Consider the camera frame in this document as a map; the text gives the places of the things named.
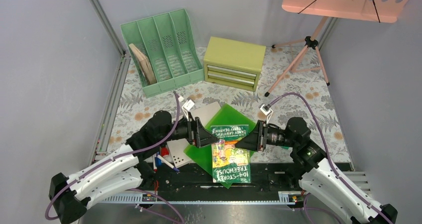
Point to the green Treehouse book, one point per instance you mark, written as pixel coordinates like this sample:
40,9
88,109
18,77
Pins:
230,164

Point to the floral table mat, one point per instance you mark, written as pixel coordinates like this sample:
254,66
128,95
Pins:
297,95

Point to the white red marker pen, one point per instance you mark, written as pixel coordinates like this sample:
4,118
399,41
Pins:
154,163

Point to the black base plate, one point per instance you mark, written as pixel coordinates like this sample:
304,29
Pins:
192,183

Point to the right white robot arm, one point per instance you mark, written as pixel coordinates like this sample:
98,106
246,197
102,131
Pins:
315,173

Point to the white perforated board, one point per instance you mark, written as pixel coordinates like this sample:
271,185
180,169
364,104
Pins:
177,147

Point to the aluminium rail frame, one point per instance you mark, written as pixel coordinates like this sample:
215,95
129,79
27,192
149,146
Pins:
95,51

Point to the purple cartoon book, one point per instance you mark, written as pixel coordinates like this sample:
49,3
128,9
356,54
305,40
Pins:
144,63

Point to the white blue marker pen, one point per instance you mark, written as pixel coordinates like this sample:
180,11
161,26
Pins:
170,165

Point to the mint green file organizer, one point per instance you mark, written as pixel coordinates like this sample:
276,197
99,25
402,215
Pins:
167,41

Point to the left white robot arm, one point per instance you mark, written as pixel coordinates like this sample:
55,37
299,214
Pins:
71,196

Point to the green clip file folder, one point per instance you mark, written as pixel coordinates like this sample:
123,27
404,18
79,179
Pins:
227,115

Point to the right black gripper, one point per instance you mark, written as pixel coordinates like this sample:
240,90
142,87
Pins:
254,141

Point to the pink music stand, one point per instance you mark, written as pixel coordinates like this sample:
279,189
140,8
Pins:
381,11

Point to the red black stamp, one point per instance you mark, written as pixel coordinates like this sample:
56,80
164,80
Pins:
164,152

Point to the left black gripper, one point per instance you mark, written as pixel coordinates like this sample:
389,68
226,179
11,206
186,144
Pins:
198,135

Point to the yellow-green drawer cabinet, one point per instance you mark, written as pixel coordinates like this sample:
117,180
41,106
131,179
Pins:
233,63

